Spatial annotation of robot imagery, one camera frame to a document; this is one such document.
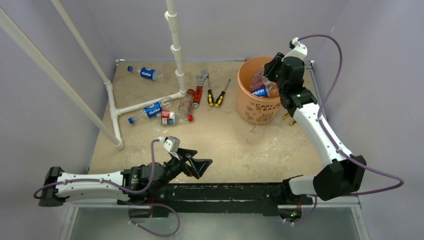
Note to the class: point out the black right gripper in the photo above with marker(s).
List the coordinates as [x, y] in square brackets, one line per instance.
[282, 62]

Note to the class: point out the yellow black screwdriver right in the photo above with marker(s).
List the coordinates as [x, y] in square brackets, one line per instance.
[220, 98]

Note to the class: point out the clear bottle blue white cap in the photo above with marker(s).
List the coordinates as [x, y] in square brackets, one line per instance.
[259, 80]

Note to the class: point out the orange plastic bin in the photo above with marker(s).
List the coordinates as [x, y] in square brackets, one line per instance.
[253, 109]

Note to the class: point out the Pepsi bottle front edge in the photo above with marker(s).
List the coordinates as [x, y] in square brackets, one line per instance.
[269, 92]

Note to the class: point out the Pepsi bottle far corner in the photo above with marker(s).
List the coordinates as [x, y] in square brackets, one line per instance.
[146, 73]

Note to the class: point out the Pepsi bottle by pipe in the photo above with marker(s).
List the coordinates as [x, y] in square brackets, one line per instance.
[151, 111]

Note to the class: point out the white PVC pipe frame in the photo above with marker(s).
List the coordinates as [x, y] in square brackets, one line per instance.
[26, 44]

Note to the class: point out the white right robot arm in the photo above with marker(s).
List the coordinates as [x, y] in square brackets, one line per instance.
[342, 172]

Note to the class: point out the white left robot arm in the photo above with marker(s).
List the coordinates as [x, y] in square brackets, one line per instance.
[139, 182]

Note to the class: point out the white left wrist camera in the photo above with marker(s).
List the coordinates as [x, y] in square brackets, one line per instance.
[170, 143]

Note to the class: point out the yellow black screwdriver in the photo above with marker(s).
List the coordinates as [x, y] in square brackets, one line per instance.
[220, 98]
[210, 97]

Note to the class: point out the red handled adjustable wrench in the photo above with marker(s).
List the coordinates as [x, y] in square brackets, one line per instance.
[204, 74]

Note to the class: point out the clear bottle red open cap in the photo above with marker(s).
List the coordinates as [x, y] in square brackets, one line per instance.
[186, 103]

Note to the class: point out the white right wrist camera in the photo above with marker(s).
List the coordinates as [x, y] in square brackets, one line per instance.
[298, 49]

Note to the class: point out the red label bottle middle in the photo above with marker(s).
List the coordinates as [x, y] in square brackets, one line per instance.
[172, 118]

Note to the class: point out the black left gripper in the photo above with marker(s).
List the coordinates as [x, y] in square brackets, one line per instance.
[199, 165]

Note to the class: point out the black aluminium base frame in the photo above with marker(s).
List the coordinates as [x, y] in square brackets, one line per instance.
[219, 198]

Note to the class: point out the yellow black screwdriver left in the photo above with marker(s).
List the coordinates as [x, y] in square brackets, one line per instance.
[210, 97]

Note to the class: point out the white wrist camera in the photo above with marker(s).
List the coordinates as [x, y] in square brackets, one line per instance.
[170, 143]
[298, 49]

